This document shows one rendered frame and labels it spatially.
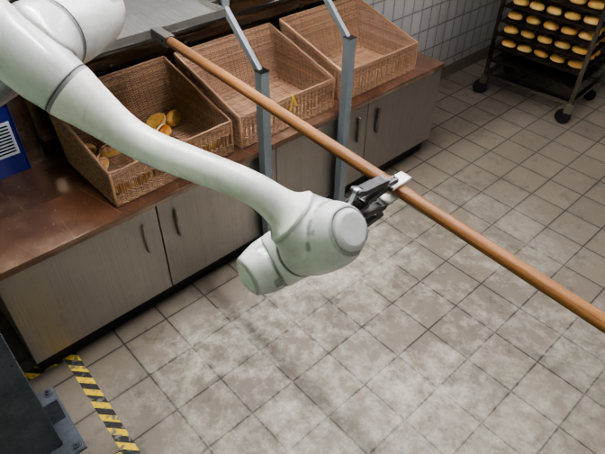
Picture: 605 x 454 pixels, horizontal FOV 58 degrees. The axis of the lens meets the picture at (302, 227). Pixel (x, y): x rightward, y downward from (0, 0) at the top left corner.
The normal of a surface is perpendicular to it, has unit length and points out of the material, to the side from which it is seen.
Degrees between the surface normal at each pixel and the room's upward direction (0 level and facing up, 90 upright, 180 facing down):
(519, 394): 0
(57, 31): 48
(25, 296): 90
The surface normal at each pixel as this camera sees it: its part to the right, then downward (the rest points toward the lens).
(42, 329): 0.68, 0.49
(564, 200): 0.01, -0.75
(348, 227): 0.58, -0.12
